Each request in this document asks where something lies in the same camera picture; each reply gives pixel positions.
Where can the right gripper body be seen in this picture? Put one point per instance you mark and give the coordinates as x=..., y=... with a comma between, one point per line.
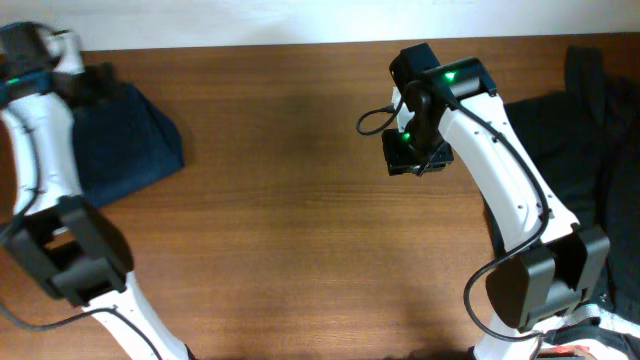
x=416, y=147

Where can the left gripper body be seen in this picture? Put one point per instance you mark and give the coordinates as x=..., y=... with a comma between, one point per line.
x=74, y=89

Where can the navy blue shorts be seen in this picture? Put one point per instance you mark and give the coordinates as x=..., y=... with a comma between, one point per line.
x=123, y=145

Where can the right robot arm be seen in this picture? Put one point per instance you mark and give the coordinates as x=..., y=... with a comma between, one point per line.
x=551, y=262

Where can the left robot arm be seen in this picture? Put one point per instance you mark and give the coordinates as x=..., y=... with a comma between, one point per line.
x=63, y=242

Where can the black garment pile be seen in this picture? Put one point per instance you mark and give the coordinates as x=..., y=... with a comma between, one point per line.
x=585, y=142

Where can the white striped waistband garment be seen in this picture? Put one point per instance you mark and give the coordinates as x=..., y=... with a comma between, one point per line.
x=617, y=328

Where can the red white object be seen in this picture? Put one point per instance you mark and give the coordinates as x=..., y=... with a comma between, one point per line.
x=573, y=352

